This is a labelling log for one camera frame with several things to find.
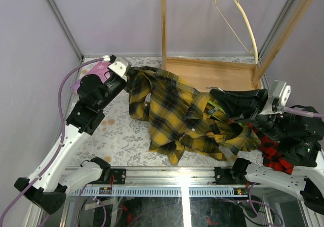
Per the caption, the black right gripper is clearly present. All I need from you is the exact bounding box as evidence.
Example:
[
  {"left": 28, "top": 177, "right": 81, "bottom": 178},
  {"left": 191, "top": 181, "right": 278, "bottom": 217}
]
[{"left": 210, "top": 87, "right": 290, "bottom": 143}]

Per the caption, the green clothes hanger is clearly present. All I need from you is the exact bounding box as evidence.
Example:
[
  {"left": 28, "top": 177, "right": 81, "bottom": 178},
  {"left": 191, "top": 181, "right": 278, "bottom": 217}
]
[{"left": 209, "top": 87, "right": 248, "bottom": 124}]

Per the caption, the red black plaid shirt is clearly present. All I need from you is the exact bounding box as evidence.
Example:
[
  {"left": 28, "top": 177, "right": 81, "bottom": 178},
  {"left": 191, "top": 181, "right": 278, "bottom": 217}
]
[{"left": 249, "top": 123, "right": 294, "bottom": 175}]

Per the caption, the yellow plaid shirt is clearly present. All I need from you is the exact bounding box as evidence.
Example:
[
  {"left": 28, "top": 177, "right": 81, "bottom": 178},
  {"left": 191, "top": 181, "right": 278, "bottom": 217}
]
[{"left": 127, "top": 66, "right": 261, "bottom": 165}]

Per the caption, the cream clothes hanger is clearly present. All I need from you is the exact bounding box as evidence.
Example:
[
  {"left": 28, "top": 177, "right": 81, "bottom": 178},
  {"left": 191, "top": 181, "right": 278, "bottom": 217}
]
[{"left": 211, "top": 0, "right": 259, "bottom": 64}]

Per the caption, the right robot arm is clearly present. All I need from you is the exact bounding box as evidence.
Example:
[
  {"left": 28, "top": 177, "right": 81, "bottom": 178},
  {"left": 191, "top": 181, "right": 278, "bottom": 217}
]
[{"left": 210, "top": 85, "right": 323, "bottom": 214}]

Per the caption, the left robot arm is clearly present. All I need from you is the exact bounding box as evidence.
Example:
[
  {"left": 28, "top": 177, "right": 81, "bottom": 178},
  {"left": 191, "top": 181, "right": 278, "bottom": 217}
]
[{"left": 14, "top": 72, "right": 126, "bottom": 214}]

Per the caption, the purple folded cloth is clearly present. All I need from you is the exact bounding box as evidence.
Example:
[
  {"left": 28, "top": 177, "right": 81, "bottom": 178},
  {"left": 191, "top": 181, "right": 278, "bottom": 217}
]
[{"left": 70, "top": 61, "right": 111, "bottom": 94}]

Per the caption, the wooden clothes rack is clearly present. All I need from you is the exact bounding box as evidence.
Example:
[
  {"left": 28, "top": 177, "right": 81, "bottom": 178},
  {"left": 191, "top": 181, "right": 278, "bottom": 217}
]
[{"left": 160, "top": 0, "right": 313, "bottom": 91}]

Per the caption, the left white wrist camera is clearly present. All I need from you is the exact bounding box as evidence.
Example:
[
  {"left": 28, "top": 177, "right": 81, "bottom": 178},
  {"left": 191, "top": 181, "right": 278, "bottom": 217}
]
[{"left": 102, "top": 55, "right": 132, "bottom": 82}]

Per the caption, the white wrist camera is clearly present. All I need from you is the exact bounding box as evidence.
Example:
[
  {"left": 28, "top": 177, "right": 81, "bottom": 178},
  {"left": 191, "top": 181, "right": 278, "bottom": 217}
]
[
  {"left": 268, "top": 80, "right": 291, "bottom": 113},
  {"left": 102, "top": 55, "right": 132, "bottom": 82}
]

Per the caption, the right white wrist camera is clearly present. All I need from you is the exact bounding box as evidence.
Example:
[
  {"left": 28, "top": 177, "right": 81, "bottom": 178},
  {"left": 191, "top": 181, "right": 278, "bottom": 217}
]
[{"left": 268, "top": 80, "right": 291, "bottom": 113}]

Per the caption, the aluminium mounting rail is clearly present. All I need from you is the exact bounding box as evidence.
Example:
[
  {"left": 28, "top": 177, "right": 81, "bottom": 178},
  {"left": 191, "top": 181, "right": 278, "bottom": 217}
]
[{"left": 37, "top": 165, "right": 309, "bottom": 197}]

